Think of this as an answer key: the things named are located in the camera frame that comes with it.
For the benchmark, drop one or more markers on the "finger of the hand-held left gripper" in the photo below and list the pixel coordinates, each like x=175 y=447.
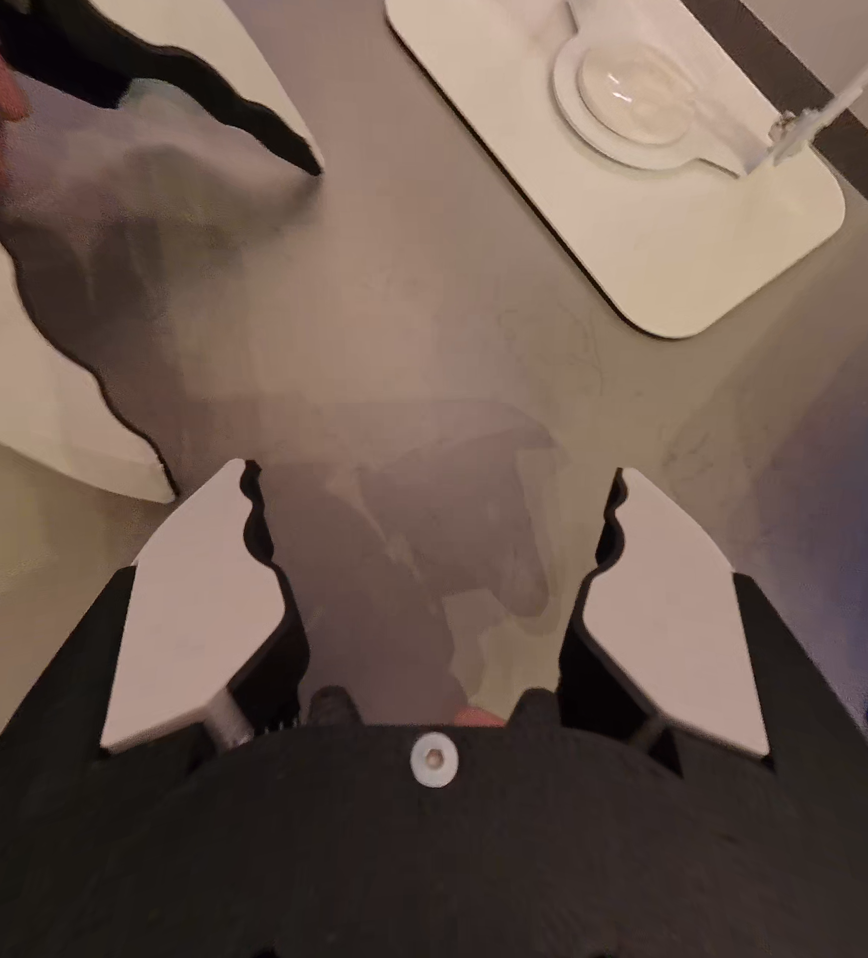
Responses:
x=22 y=389
x=232 y=52

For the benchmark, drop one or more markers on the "white document stand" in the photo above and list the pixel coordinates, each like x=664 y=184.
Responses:
x=666 y=247

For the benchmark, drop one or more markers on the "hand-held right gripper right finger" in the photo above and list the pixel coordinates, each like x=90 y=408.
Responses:
x=673 y=621

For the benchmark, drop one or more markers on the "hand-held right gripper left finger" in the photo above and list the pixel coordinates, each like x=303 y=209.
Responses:
x=194 y=621

